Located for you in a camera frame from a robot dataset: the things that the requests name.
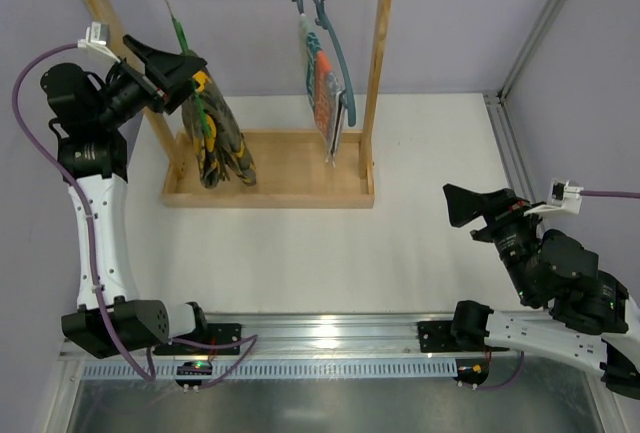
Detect green clothes hanger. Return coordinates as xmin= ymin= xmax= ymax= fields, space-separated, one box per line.
xmin=163 ymin=0 xmax=216 ymax=152

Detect camouflage yellow green trousers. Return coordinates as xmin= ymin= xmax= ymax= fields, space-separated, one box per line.
xmin=181 ymin=67 xmax=257 ymax=189

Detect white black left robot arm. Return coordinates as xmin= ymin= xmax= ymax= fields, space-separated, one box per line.
xmin=40 ymin=35 xmax=206 ymax=359

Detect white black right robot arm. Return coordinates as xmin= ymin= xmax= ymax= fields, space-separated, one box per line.
xmin=443 ymin=181 xmax=639 ymax=399

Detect blue-grey clothes hanger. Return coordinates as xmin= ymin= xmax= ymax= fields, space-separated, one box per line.
xmin=291 ymin=0 xmax=359 ymax=127

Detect colourful printed cloth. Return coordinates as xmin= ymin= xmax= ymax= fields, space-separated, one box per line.
xmin=298 ymin=13 xmax=346 ymax=166

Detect wooden clothes rack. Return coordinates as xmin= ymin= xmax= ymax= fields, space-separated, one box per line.
xmin=84 ymin=0 xmax=392 ymax=209

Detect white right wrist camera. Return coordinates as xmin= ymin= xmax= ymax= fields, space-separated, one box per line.
xmin=524 ymin=179 xmax=584 ymax=217

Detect aluminium corner frame profile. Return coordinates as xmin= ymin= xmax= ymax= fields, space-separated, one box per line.
xmin=483 ymin=0 xmax=567 ymax=197

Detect slotted grey cable duct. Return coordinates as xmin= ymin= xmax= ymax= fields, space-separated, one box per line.
xmin=79 ymin=357 xmax=459 ymax=382

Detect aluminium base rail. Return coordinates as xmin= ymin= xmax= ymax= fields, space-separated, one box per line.
xmin=59 ymin=311 xmax=551 ymax=362

